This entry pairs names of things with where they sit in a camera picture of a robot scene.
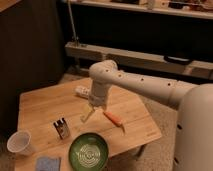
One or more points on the green patterned bowl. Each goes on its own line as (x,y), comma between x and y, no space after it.
(88,152)

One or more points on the wooden folding table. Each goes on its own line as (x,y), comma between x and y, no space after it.
(39,109)

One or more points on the metal pole stand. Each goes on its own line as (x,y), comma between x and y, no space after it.
(75,37)

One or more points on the long wooden shelf beam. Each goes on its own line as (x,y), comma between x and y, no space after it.
(196,69)

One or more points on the white power strip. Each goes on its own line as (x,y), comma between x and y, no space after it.
(82,91)

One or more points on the white paper cup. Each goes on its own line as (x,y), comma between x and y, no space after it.
(20,143)

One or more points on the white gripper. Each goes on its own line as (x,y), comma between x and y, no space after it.
(101,101)

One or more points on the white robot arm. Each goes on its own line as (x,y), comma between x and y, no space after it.
(194,103)

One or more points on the black handle clamp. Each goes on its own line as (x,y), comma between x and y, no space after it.
(180,61)

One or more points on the blue sponge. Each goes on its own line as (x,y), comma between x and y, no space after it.
(48,164)

